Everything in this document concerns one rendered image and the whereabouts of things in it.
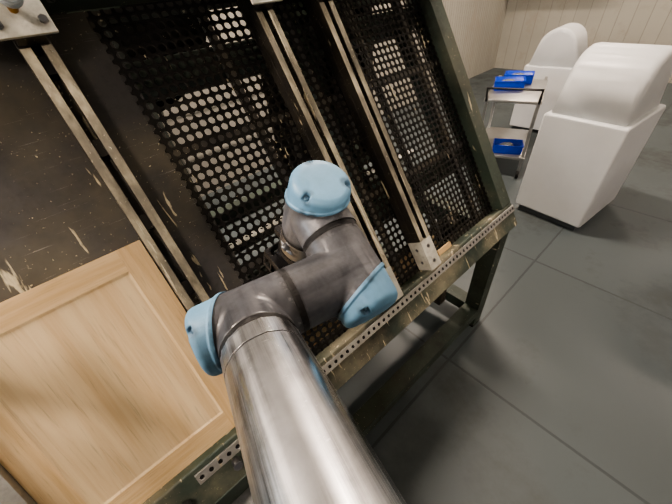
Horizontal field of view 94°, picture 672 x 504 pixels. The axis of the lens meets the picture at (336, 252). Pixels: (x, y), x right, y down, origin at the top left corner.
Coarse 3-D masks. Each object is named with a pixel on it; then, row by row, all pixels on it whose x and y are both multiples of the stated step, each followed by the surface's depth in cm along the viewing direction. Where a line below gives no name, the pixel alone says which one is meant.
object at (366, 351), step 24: (456, 240) 141; (480, 240) 142; (456, 264) 133; (408, 288) 119; (432, 288) 125; (384, 312) 112; (408, 312) 118; (384, 336) 112; (360, 360) 107; (336, 384) 101; (216, 456) 82; (240, 456) 86; (192, 480) 79; (216, 480) 82
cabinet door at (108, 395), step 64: (128, 256) 77; (0, 320) 65; (64, 320) 70; (128, 320) 76; (0, 384) 65; (64, 384) 70; (128, 384) 76; (192, 384) 83; (0, 448) 64; (64, 448) 70; (128, 448) 76; (192, 448) 82
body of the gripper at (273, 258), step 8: (280, 224) 50; (280, 232) 49; (272, 248) 55; (280, 248) 48; (264, 256) 55; (272, 256) 54; (280, 256) 54; (264, 264) 58; (272, 264) 54; (280, 264) 53; (288, 264) 54
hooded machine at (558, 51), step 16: (560, 32) 358; (576, 32) 356; (544, 48) 376; (560, 48) 365; (576, 48) 357; (528, 64) 396; (544, 64) 383; (560, 64) 373; (560, 80) 378; (544, 96) 397; (528, 112) 418; (544, 112) 405; (512, 128) 445; (528, 128) 428
